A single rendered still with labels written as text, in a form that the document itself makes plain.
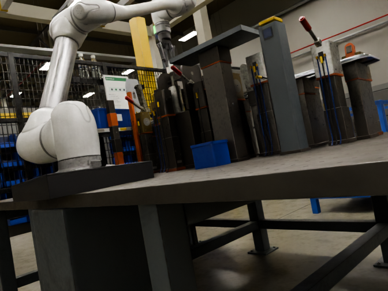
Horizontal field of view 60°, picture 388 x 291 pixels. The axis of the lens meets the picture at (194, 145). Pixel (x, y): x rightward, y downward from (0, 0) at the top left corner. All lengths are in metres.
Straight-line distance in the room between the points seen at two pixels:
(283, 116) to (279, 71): 0.15
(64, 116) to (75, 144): 0.11
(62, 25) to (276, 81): 1.01
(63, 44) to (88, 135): 0.55
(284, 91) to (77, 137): 0.73
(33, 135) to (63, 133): 0.18
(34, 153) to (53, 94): 0.27
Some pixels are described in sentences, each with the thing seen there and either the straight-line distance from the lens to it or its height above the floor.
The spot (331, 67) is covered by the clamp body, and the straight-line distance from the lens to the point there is 1.27.
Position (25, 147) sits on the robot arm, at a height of 0.90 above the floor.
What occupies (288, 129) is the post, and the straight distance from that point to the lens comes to 1.15.
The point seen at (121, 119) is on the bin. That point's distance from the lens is 2.30.
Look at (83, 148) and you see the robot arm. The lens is 1.25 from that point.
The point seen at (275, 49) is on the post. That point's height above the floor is 1.05.
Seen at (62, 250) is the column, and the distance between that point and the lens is 1.19.
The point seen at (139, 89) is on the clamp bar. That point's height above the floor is 1.19.
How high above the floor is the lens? 0.74
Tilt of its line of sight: 2 degrees up
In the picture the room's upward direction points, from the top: 10 degrees counter-clockwise
